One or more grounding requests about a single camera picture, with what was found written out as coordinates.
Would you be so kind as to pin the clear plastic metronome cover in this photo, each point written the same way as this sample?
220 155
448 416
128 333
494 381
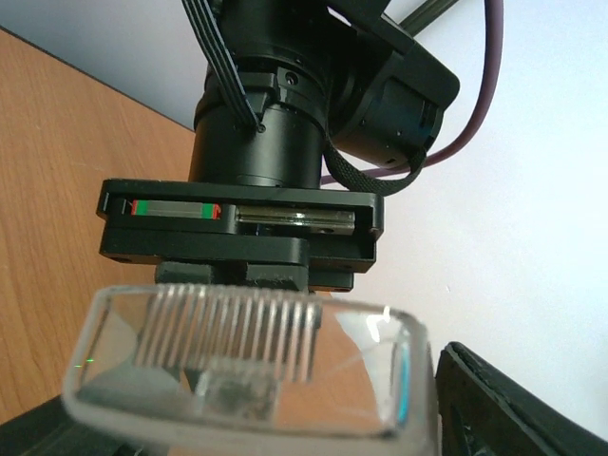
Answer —
184 369

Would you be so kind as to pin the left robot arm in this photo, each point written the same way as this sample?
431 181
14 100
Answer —
312 113

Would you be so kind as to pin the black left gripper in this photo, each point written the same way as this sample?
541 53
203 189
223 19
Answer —
294 239

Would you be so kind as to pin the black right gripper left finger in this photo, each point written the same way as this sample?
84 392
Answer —
49 430

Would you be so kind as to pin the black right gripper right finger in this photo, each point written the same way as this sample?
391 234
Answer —
485 412

